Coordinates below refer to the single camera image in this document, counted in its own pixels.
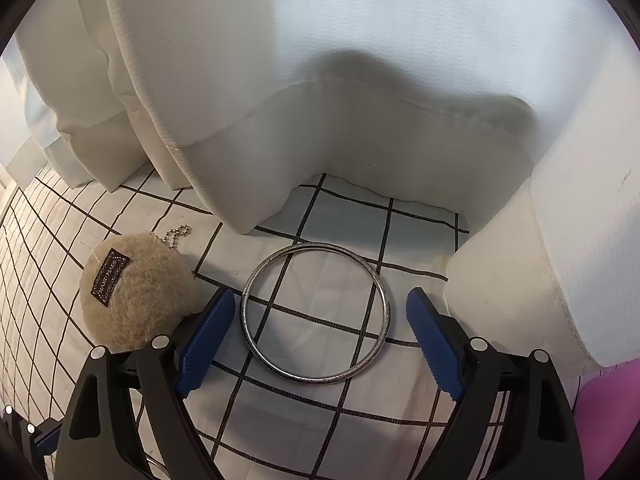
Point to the white curtain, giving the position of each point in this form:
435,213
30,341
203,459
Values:
350,85

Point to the large silver bangle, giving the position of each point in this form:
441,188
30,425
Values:
244,312

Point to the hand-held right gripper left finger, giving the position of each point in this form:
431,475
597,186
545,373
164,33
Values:
205,350

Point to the white black-checked tablecloth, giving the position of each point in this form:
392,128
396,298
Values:
310,430

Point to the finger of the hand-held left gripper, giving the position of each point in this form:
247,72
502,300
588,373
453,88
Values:
47,437

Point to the purple plastic basin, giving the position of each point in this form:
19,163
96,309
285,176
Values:
610,420

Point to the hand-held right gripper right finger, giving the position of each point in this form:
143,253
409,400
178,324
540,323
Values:
435,345

